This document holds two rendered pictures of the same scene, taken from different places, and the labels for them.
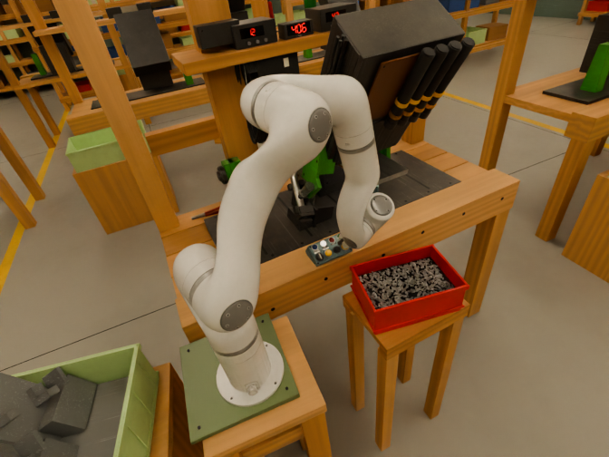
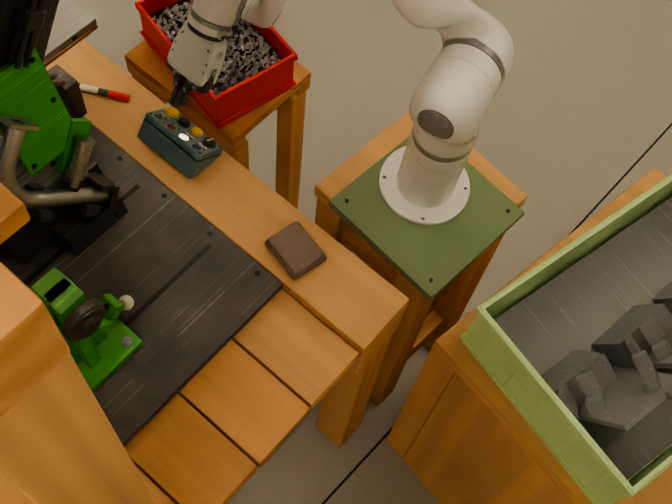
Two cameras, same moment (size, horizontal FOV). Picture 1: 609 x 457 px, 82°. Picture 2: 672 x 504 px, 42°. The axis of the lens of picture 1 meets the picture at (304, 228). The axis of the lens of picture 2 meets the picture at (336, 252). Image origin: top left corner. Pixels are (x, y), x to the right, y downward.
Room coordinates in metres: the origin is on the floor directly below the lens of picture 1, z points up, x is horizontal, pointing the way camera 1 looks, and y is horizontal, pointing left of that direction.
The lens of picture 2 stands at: (1.25, 0.89, 2.44)
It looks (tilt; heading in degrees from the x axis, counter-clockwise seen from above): 63 degrees down; 234
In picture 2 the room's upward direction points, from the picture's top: 9 degrees clockwise
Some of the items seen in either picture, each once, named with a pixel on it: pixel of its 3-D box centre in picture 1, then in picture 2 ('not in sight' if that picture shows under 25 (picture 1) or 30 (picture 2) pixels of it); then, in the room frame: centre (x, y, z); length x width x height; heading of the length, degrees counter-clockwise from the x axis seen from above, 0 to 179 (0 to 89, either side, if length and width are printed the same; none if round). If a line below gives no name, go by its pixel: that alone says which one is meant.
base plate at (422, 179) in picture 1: (333, 201); (3, 184); (1.31, -0.15, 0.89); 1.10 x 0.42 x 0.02; 111
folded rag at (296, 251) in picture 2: not in sight; (295, 248); (0.86, 0.24, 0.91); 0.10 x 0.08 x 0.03; 99
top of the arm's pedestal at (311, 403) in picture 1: (253, 379); (421, 194); (0.55, 0.21, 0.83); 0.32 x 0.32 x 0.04; 16
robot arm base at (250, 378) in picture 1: (243, 354); (433, 161); (0.54, 0.21, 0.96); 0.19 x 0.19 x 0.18
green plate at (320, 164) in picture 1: (320, 154); (18, 103); (1.23, -0.10, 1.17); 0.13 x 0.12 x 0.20; 111
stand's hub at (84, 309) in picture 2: (221, 175); (85, 322); (1.27, 0.30, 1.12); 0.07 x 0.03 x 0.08; 21
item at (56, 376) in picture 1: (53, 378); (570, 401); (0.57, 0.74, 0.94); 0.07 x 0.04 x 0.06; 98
